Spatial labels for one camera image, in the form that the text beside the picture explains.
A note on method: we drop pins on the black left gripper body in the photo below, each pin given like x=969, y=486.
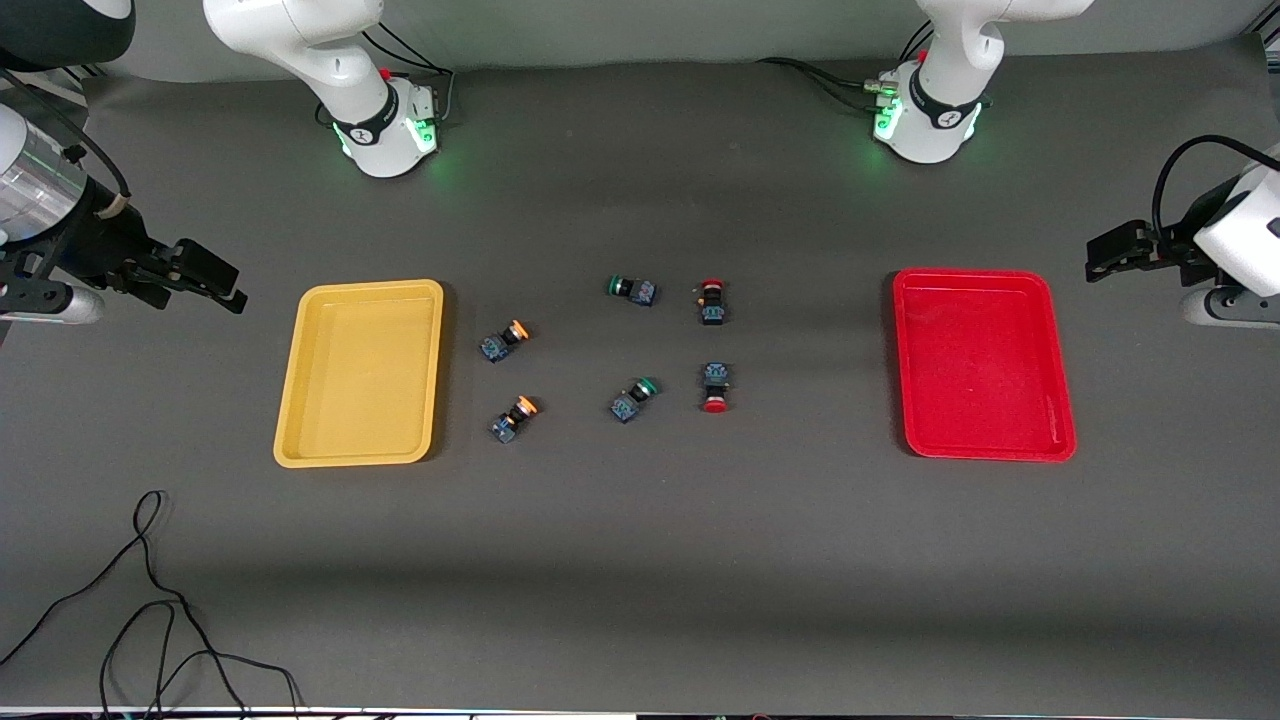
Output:
x=1172, y=249

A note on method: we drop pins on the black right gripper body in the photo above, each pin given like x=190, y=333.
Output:
x=100, y=243

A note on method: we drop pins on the yellow push button switch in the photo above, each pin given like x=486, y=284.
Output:
x=500, y=345
x=510, y=422

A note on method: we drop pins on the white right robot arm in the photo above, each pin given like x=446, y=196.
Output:
x=330, y=50

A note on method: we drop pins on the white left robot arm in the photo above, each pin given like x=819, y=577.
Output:
x=950, y=60

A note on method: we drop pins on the yellow plastic tray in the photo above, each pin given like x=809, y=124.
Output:
x=360, y=380

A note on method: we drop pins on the red plastic tray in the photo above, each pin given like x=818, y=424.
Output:
x=985, y=370

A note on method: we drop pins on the dark grey table mat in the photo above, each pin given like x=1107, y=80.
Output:
x=640, y=560

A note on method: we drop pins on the red push button switch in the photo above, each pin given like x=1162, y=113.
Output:
x=715, y=380
x=712, y=305

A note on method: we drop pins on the green push button switch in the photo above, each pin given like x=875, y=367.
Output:
x=640, y=293
x=628, y=405

